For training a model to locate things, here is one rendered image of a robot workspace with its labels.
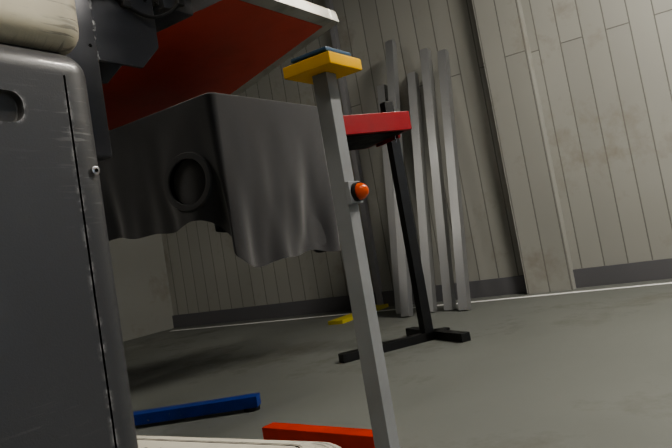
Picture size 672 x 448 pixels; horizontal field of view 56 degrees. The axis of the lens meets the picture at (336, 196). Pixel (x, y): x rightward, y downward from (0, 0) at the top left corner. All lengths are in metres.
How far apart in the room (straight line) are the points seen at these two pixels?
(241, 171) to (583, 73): 3.20
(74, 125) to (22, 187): 0.09
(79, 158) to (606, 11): 4.05
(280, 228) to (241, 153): 0.22
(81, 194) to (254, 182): 0.95
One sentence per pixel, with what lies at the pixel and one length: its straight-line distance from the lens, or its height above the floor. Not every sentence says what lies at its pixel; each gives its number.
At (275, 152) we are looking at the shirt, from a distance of 1.67.
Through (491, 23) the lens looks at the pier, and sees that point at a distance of 4.58.
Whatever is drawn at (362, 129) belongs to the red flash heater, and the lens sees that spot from 2.90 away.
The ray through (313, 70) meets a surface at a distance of 1.41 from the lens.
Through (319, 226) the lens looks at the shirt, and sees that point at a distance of 1.80.
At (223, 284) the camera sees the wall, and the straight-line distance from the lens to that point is 5.96.
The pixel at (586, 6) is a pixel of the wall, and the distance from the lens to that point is 4.53.
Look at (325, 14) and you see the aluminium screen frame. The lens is 1.92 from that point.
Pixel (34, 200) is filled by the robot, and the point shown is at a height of 0.63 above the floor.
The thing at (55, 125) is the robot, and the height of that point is 0.70.
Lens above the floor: 0.55
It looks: 4 degrees up
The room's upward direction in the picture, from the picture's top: 10 degrees counter-clockwise
